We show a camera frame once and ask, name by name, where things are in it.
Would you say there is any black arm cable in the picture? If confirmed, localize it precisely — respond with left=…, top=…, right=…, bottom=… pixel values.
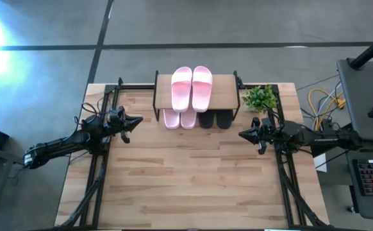
left=73, top=101, right=110, bottom=129
left=262, top=105, right=286, bottom=129

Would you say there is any dark grey desk top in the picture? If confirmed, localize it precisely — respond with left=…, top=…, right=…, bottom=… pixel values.
left=343, top=138, right=373, bottom=222

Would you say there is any white box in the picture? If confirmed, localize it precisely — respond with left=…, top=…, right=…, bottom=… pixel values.
left=313, top=153, right=328, bottom=173

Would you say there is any wooden shelf black metal frame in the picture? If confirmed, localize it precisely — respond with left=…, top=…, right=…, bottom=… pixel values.
left=153, top=70, right=245, bottom=122

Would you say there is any dark side stand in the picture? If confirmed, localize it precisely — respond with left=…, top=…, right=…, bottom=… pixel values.
left=0, top=143, right=34, bottom=231

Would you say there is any pink slide sandal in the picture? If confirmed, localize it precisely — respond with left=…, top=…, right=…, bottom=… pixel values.
left=163, top=108, right=181, bottom=130
left=179, top=108, right=198, bottom=130
left=191, top=65, right=213, bottom=113
left=170, top=66, right=194, bottom=113

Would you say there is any yellow cable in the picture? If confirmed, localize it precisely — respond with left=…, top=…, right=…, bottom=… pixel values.
left=307, top=88, right=347, bottom=132

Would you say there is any black desk support beam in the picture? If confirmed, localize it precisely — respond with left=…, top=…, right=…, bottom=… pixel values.
left=310, top=146, right=335, bottom=158

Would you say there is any black metal table frame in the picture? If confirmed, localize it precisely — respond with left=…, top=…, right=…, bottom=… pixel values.
left=60, top=76, right=331, bottom=229

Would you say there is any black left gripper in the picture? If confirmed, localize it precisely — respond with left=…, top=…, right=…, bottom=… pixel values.
left=108, top=105, right=144, bottom=144

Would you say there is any small green potted plant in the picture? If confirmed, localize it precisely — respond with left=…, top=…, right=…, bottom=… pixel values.
left=241, top=85, right=279, bottom=114

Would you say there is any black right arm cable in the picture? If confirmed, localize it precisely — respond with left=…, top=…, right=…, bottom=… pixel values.
left=262, top=105, right=286, bottom=129

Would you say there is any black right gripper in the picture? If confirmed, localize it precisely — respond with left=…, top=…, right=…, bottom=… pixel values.
left=238, top=117, right=282, bottom=155

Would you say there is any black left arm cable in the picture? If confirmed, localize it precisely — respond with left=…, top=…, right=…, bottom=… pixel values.
left=73, top=101, right=110, bottom=129

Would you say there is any black slanted pole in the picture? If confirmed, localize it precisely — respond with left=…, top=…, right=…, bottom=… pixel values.
left=349, top=28, right=373, bottom=71

